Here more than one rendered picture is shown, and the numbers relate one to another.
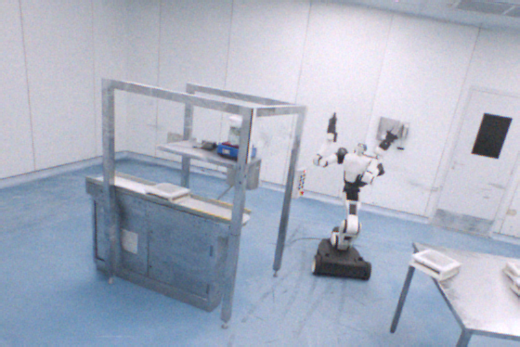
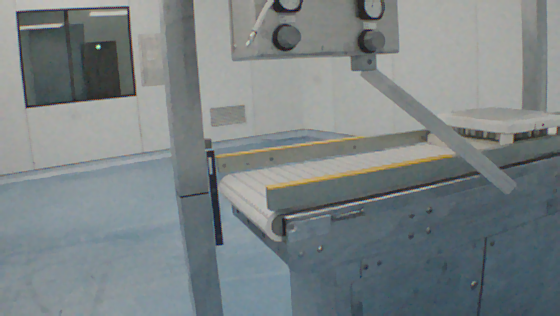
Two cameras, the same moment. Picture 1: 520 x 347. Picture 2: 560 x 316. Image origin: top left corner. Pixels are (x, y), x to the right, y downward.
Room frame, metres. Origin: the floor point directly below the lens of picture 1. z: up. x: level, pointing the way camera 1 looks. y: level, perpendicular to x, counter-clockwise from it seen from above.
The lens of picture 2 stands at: (3.18, 0.04, 1.01)
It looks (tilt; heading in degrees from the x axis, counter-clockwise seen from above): 11 degrees down; 140
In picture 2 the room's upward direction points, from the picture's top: 3 degrees counter-clockwise
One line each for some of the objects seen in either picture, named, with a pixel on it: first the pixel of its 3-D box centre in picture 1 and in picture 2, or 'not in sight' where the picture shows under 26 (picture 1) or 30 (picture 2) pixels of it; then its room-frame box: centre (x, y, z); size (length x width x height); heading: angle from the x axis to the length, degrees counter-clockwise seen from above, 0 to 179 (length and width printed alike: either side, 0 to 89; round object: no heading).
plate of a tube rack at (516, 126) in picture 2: (167, 190); (499, 119); (2.79, 1.03, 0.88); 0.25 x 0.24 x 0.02; 163
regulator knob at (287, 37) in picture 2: not in sight; (288, 32); (2.79, 0.38, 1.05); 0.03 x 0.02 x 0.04; 73
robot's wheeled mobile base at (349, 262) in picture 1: (339, 250); not in sight; (3.82, -0.48, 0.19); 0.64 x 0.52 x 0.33; 7
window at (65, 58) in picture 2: not in sight; (77, 54); (-2.25, 1.36, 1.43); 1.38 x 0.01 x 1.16; 81
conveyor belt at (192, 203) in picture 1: (164, 199); (504, 154); (2.80, 1.06, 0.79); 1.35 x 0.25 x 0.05; 73
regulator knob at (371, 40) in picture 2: not in sight; (373, 37); (2.82, 0.50, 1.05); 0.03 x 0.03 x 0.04; 73
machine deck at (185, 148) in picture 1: (210, 154); not in sight; (2.67, 0.70, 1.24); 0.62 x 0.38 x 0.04; 73
